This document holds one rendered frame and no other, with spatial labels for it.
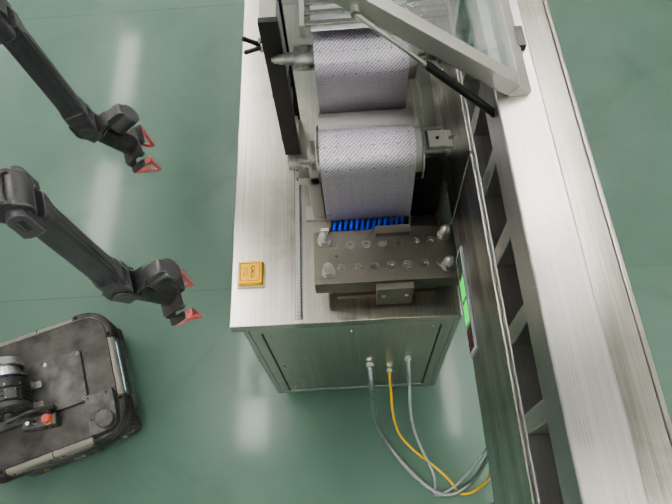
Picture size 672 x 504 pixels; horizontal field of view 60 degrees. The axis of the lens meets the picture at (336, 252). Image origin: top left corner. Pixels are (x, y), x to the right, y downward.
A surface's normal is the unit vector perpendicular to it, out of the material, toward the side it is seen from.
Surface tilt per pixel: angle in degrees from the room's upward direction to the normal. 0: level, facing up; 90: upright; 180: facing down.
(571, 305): 0
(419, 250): 0
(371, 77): 92
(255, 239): 0
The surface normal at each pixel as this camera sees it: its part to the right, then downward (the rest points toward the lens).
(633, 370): -0.05, -0.45
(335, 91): 0.04, 0.90
